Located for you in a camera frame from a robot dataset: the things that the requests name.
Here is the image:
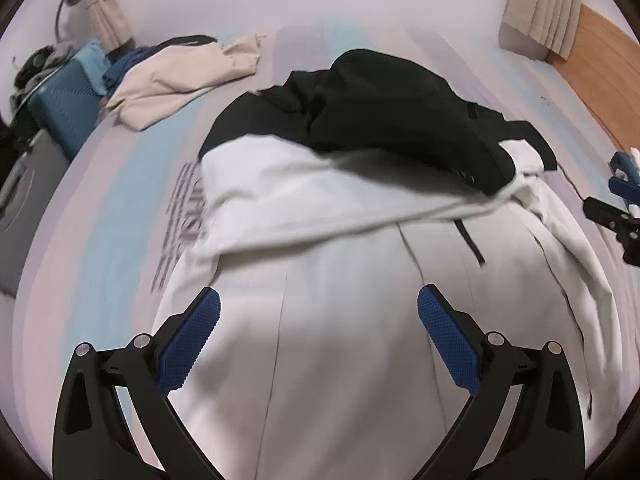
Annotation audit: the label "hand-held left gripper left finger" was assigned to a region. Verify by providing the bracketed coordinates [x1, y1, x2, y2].
[51, 286, 236, 480]

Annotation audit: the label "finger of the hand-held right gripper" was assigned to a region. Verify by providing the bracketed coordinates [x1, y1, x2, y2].
[608, 175, 637, 211]
[584, 196, 627, 232]

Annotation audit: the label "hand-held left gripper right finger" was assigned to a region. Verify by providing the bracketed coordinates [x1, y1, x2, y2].
[416, 283, 586, 480]

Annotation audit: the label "white and black jacket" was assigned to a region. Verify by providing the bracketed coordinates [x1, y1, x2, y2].
[150, 49, 618, 480]

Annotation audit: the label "blue clothes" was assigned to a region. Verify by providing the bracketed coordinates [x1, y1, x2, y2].
[102, 47, 151, 92]

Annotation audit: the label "folded white and blue garment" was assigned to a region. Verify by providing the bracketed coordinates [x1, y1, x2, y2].
[607, 146, 640, 181]

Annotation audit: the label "wooden headboard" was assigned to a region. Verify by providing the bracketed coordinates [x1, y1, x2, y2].
[545, 4, 640, 161]

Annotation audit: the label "bed with striped sheet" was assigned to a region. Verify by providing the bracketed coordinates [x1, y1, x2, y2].
[10, 20, 640, 480]

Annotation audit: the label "beige curtain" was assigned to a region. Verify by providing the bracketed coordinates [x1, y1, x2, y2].
[75, 0, 135, 53]
[499, 0, 583, 63]

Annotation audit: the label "grey hard suitcase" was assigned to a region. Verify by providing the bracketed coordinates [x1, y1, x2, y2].
[0, 130, 71, 296]

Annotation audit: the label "beige garment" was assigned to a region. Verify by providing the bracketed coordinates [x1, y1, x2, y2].
[102, 34, 263, 132]

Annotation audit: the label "blue hard suitcase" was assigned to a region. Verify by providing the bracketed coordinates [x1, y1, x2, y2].
[25, 55, 108, 161]

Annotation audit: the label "light blue cloth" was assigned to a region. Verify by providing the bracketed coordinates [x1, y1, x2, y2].
[75, 41, 112, 96]

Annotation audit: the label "dark cloth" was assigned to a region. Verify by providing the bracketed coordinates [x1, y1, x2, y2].
[150, 35, 219, 56]

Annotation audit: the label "pile of dark items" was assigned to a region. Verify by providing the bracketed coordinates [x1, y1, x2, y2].
[10, 44, 76, 106]

